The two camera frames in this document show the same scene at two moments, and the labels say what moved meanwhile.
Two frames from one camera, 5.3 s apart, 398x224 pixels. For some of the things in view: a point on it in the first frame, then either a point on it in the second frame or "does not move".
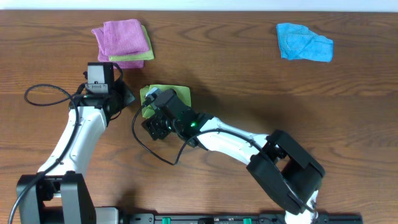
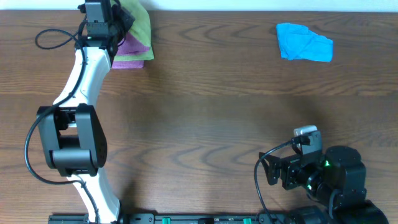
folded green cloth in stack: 147,55 does not move
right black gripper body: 159,129 -> 293,175
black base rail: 237,218 does not move
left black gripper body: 124,94 -> 122,21
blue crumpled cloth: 297,42 does not move
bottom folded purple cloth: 119,65 does not move
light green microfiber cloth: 183,91 -> 140,29
